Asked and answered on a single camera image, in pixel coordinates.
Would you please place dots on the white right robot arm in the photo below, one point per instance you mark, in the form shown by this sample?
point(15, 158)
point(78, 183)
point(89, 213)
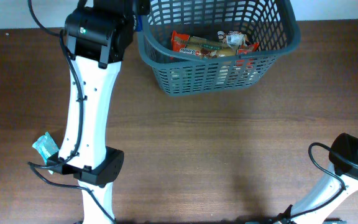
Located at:
point(339, 181)

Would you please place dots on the teal tissue pocket pack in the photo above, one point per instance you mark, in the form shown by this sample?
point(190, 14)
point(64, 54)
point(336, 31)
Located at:
point(45, 146)

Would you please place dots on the Kleenex tissue multipack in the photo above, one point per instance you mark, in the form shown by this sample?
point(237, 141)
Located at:
point(138, 23)

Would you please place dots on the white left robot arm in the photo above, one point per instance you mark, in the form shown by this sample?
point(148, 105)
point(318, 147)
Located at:
point(93, 41)

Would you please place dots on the San Remo spaghetti packet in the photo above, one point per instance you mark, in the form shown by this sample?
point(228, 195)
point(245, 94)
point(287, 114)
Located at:
point(206, 49)

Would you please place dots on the grey plastic lattice basket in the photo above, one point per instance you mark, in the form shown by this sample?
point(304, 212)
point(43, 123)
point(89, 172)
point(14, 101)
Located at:
point(270, 23)

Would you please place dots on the beige snack pouch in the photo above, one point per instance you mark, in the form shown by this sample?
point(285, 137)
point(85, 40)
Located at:
point(233, 39)

